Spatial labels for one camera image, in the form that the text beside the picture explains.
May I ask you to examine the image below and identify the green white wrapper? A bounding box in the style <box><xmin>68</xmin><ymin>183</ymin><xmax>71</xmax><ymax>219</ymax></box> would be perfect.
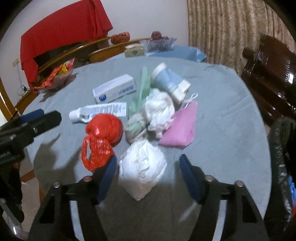
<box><xmin>124</xmin><ymin>113</ymin><xmax>147</xmax><ymax>144</ymax></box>

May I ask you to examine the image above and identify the red cloth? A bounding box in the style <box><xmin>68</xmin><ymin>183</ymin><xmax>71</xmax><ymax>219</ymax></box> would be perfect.
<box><xmin>20</xmin><ymin>1</ymin><xmax>113</xmax><ymax>88</ymax></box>

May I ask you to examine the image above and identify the small tissue box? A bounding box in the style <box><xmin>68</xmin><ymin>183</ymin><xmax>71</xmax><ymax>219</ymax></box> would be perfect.
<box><xmin>124</xmin><ymin>44</ymin><xmax>145</xmax><ymax>58</ymax></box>

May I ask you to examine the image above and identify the light blue table cloth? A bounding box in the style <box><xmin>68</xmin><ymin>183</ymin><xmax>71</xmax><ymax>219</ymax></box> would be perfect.
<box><xmin>113</xmin><ymin>45</ymin><xmax>207</xmax><ymax>63</ymax></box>

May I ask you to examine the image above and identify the red yellow snack bag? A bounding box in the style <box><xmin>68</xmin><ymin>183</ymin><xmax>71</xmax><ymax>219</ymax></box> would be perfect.
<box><xmin>33</xmin><ymin>58</ymin><xmax>75</xmax><ymax>93</ymax></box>

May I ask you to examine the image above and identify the red woven basket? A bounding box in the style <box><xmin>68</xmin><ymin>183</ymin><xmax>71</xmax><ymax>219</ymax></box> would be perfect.
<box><xmin>111</xmin><ymin>32</ymin><xmax>130</xmax><ymax>45</ymax></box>

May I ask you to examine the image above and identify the blue white paper cup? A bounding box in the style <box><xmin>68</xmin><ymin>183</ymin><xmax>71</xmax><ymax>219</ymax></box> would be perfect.
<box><xmin>151</xmin><ymin>63</ymin><xmax>191</xmax><ymax>104</ymax></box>

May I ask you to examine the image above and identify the glass fruit bowl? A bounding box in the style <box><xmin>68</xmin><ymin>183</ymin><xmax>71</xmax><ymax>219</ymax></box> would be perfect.
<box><xmin>140</xmin><ymin>31</ymin><xmax>177</xmax><ymax>52</ymax></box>

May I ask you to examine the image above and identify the white tissue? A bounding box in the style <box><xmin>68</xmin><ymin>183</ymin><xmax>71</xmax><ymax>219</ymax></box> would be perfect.
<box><xmin>142</xmin><ymin>88</ymin><xmax>175</xmax><ymax>139</ymax></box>

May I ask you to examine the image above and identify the green rubber glove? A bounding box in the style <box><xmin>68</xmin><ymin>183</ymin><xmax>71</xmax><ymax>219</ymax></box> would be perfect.
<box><xmin>128</xmin><ymin>66</ymin><xmax>151</xmax><ymax>118</ymax></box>

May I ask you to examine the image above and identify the white tube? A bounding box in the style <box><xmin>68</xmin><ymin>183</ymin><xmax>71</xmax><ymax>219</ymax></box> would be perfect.
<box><xmin>69</xmin><ymin>102</ymin><xmax>127</xmax><ymax>123</ymax></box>

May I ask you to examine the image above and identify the white plastic bag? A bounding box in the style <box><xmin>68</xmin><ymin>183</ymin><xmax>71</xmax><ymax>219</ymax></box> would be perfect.
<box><xmin>118</xmin><ymin>140</ymin><xmax>167</xmax><ymax>201</ymax></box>

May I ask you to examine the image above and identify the blue plastic bag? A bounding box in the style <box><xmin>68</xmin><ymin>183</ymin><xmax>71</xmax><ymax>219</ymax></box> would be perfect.
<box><xmin>288</xmin><ymin>176</ymin><xmax>296</xmax><ymax>208</ymax></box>

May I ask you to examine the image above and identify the beige patterned curtain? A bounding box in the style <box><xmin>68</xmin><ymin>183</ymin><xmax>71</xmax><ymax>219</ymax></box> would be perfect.
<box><xmin>187</xmin><ymin>0</ymin><xmax>295</xmax><ymax>75</ymax></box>

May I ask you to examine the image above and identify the black lined trash bin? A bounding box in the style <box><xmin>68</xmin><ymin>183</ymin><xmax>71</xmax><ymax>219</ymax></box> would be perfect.
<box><xmin>264</xmin><ymin>116</ymin><xmax>295</xmax><ymax>240</ymax></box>

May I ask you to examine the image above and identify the red plastic bag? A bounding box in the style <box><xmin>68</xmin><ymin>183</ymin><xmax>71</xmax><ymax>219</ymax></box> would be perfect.
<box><xmin>81</xmin><ymin>114</ymin><xmax>123</xmax><ymax>172</ymax></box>

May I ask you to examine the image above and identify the grey table cloth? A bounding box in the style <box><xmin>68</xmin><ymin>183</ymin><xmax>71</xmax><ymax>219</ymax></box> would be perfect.
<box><xmin>25</xmin><ymin>57</ymin><xmax>271</xmax><ymax>240</ymax></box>

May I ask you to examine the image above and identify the wooden chair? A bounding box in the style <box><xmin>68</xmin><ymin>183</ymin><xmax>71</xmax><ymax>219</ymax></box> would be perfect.
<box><xmin>88</xmin><ymin>38</ymin><xmax>148</xmax><ymax>63</ymax></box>
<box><xmin>1</xmin><ymin>36</ymin><xmax>111</xmax><ymax>121</ymax></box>

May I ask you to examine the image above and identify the pink mesh pouch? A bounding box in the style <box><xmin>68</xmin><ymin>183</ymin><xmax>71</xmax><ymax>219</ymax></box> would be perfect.
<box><xmin>159</xmin><ymin>93</ymin><xmax>198</xmax><ymax>149</ymax></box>

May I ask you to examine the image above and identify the dark wooden armchair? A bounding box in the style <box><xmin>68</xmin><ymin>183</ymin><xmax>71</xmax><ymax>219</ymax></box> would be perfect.
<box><xmin>241</xmin><ymin>34</ymin><xmax>295</xmax><ymax>126</ymax></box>

